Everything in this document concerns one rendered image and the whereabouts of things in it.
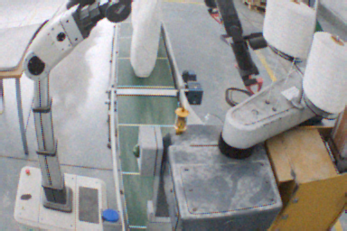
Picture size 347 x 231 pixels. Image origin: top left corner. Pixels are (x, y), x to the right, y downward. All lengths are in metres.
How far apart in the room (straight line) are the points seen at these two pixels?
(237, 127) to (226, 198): 0.16
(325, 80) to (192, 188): 0.37
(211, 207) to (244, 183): 0.10
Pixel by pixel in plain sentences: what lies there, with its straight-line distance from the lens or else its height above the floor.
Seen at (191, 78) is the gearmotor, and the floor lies 0.39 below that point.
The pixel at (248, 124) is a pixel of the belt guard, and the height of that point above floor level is 1.42.
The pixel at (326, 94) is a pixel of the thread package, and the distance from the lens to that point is 0.77.
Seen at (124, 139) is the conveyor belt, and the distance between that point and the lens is 2.39.
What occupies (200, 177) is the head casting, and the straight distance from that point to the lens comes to 0.82.
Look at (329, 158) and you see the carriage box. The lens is 1.01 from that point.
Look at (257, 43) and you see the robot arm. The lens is 1.20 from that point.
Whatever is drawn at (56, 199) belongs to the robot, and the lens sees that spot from 2.07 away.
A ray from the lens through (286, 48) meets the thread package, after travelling 0.96.
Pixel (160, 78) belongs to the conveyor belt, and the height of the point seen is 0.38.
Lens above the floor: 1.90
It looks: 36 degrees down
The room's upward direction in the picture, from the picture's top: 9 degrees clockwise
